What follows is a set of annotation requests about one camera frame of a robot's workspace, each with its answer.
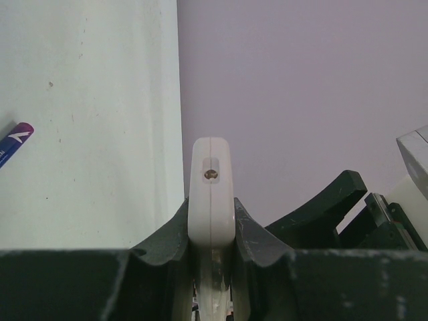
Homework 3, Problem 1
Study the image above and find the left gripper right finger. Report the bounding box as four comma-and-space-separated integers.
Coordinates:
231, 198, 294, 320

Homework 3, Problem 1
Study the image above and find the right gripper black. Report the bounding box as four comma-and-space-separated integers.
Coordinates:
265, 170, 427, 251

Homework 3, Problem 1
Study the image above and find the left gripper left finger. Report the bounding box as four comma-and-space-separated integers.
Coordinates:
103, 199, 193, 320

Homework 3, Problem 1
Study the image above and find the white remote control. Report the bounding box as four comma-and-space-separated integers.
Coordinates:
187, 137, 235, 320

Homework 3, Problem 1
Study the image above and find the purple blue battery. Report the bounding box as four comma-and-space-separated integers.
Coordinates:
0, 122, 34, 168

